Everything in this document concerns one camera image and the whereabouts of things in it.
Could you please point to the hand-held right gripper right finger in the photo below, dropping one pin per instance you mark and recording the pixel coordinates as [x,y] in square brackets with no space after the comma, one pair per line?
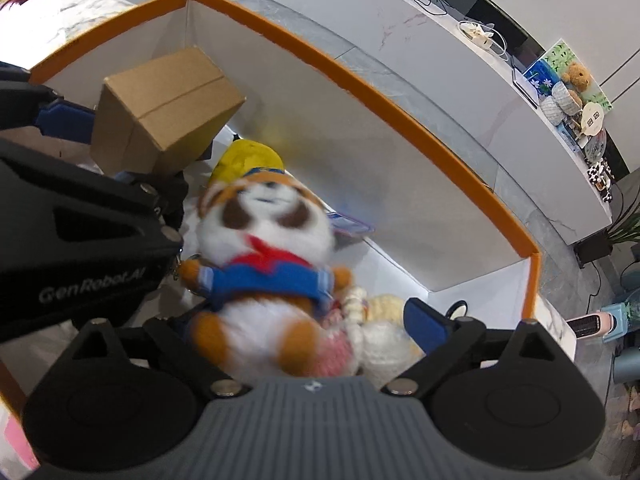
[425,330]

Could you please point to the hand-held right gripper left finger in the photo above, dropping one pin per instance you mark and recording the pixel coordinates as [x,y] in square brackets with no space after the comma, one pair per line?
[180,347]

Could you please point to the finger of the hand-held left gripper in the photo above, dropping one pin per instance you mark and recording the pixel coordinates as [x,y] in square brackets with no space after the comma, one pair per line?
[65,117]
[160,195]

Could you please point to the brown cardboard box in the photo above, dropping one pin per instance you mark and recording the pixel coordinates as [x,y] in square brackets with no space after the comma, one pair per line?
[160,105]

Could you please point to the yellow tape measure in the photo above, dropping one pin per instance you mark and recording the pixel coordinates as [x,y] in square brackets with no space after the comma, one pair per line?
[245,160]

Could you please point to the red panda plush toy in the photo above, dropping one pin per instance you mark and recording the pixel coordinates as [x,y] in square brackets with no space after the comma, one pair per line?
[265,270]

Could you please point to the orange storage box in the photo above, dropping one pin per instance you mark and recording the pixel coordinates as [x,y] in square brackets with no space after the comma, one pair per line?
[380,170]

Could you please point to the white plush toy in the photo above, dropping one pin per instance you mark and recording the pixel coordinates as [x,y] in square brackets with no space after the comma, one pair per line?
[385,345]

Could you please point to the blue packet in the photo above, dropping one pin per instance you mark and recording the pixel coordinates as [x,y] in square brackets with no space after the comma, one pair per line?
[350,225]

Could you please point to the pink space heater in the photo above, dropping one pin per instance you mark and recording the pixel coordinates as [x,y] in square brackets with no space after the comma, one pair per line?
[592,325]

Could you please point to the potted green plant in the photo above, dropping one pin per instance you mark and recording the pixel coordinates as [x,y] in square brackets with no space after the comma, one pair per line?
[595,250]

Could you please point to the blue stool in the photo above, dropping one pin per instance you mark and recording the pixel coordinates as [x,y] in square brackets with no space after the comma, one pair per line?
[622,320]

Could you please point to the grey bin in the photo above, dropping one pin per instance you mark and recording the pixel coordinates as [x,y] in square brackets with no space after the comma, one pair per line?
[627,367]

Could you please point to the cow print toy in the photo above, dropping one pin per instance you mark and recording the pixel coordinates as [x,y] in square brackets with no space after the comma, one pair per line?
[600,180]

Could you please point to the woven baskets stack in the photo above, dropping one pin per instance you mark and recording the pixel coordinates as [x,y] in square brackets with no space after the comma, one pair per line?
[560,102]

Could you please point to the round paper fan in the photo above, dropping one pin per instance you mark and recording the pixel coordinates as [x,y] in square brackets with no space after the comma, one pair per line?
[592,119]

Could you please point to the blue flower picture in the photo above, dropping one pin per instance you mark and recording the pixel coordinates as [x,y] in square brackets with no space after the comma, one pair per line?
[540,75]

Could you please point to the white marble counter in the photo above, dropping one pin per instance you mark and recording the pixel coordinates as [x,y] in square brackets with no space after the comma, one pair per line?
[425,50]

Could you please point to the teddy bear picture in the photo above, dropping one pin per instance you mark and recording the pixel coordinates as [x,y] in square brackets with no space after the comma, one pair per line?
[580,75]

